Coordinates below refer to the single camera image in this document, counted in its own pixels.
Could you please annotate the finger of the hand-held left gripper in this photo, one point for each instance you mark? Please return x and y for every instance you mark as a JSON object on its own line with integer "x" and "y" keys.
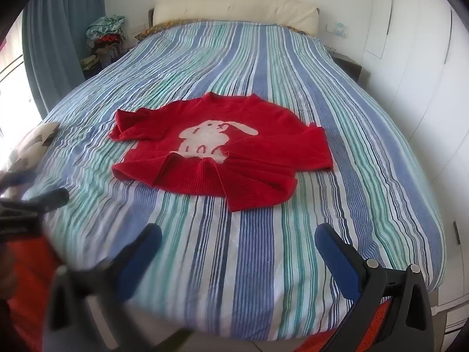
{"x": 55, "y": 197}

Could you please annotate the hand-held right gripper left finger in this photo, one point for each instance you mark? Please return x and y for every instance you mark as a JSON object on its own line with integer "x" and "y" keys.
{"x": 141, "y": 251}

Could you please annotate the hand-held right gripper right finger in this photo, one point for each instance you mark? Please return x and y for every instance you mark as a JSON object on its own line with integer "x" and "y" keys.
{"x": 335, "y": 260}

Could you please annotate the red rabbit print sweater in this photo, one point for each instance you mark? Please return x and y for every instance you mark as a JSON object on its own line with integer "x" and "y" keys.
{"x": 227, "y": 143}

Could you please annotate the pile of clothes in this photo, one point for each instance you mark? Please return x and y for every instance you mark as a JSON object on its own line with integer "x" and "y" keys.
{"x": 106, "y": 35}

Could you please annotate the geometric patterned pillow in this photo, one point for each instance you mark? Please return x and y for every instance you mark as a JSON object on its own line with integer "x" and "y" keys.
{"x": 31, "y": 146}

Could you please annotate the red rug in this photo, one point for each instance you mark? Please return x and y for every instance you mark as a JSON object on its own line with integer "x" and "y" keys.
{"x": 33, "y": 289}

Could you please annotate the striped bed cover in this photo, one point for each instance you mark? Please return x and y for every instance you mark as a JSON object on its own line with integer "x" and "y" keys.
{"x": 238, "y": 264}

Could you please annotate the window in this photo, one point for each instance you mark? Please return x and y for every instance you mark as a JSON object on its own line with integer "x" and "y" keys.
{"x": 14, "y": 80}

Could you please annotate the blue curtain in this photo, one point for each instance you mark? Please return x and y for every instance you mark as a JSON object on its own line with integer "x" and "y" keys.
{"x": 62, "y": 44}

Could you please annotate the yellow floral pillow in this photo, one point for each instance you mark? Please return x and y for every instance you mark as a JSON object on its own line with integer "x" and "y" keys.
{"x": 152, "y": 31}

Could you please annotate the dark nightstand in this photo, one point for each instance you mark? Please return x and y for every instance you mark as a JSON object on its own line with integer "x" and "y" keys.
{"x": 348, "y": 66}

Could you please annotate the white wardrobe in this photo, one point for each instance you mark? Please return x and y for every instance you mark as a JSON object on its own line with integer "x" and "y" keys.
{"x": 414, "y": 80}

